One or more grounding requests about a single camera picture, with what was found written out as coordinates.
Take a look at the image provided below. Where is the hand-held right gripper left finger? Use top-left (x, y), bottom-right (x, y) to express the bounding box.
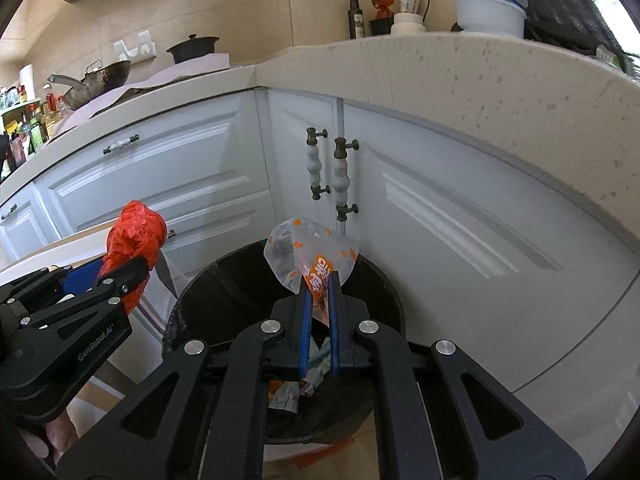
top-left (55, 271), bottom-right (313, 480)

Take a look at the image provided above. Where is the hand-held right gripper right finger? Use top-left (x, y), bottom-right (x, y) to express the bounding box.
top-left (327, 270), bottom-right (586, 480)

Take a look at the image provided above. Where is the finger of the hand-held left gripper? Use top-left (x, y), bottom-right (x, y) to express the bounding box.
top-left (0, 259), bottom-right (109, 307)
top-left (20, 257), bottom-right (151, 332)

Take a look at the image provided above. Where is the red plastic bag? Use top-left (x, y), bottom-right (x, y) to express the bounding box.
top-left (102, 200), bottom-right (168, 316)

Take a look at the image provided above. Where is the clear orange snack bag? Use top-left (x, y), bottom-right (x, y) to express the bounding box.
top-left (264, 216), bottom-right (362, 328)

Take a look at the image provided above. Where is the black trash bin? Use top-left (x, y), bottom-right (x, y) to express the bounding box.
top-left (161, 242), bottom-right (407, 463)

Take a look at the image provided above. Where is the person's left hand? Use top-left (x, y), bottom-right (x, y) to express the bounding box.
top-left (22, 404), bottom-right (79, 467)

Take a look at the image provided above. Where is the striped tablecloth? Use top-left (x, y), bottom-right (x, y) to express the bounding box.
top-left (0, 232), bottom-right (181, 403)

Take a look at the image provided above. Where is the small white cabinet drawer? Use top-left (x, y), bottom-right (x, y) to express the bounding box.
top-left (0, 182), bottom-right (53, 263)

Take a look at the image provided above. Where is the wide white cabinet drawer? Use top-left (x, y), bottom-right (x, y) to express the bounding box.
top-left (35, 92), bottom-right (272, 241)

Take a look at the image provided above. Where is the narrow white cabinet door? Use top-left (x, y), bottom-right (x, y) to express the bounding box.
top-left (267, 91), bottom-right (345, 261)

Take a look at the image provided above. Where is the wide white cabinet door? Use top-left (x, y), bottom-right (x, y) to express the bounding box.
top-left (341, 102), bottom-right (640, 393)

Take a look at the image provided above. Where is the group of condiment bottles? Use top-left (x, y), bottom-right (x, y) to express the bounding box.
top-left (0, 85), bottom-right (66, 181)

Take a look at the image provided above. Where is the black wok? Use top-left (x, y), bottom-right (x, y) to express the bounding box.
top-left (47, 60), bottom-right (132, 111)

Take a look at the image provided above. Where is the white paper towel roll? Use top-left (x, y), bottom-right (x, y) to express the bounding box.
top-left (20, 64), bottom-right (39, 102)

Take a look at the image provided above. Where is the pink stove cover cloth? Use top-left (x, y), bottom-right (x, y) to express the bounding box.
top-left (50, 52), bottom-right (232, 136)

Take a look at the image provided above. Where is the black lidded pot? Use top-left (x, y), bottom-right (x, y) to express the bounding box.
top-left (166, 34), bottom-right (221, 65)

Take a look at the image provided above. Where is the beige stone countertop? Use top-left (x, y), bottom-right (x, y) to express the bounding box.
top-left (0, 30), bottom-right (640, 391)

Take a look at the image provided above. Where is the dark glass oil bottle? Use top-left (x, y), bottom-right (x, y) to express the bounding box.
top-left (347, 0), bottom-right (365, 40)

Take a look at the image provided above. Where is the white bowl with blue rim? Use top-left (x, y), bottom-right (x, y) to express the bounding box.
top-left (451, 0), bottom-right (529, 39)

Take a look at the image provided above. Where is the dark cloth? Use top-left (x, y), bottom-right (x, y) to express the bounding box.
top-left (525, 0), bottom-right (640, 78)

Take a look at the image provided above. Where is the wide drawer handle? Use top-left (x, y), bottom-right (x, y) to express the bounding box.
top-left (102, 135), bottom-right (141, 156)

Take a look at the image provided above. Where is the white bronze door handle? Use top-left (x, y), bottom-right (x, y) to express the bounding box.
top-left (306, 127), bottom-right (331, 202)
top-left (332, 137), bottom-right (360, 222)

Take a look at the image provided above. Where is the white wall socket panel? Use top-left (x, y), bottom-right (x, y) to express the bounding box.
top-left (112, 30), bottom-right (156, 59)

